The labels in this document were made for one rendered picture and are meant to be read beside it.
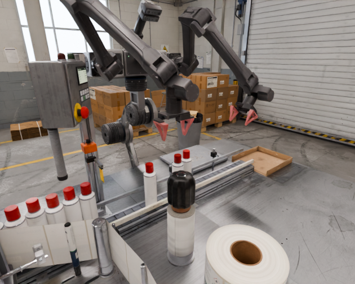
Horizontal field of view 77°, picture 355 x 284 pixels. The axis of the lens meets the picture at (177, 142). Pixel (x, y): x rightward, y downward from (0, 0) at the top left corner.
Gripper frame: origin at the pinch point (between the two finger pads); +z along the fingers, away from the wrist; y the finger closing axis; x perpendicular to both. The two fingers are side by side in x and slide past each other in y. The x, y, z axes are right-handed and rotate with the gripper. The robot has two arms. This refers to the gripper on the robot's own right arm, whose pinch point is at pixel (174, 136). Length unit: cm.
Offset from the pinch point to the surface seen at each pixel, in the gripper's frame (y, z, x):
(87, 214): -33.8, 22.9, 5.1
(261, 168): 70, 38, 3
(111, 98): 102, 46, 319
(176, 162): 5.7, 15.3, 6.1
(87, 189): -32.4, 13.5, 5.7
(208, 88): 273, 35, 252
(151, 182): -8.0, 19.8, 4.7
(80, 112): -30.0, -12.3, 7.0
